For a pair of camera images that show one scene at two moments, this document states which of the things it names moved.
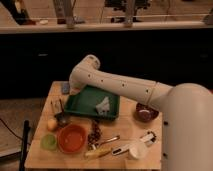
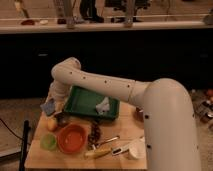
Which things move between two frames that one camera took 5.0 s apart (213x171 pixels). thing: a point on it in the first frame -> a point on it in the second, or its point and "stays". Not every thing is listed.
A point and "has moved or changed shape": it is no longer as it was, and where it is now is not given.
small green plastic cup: [48, 141] stays
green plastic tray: [86, 100] stays
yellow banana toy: [97, 153] stays
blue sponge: [65, 87] has moved or changed shape
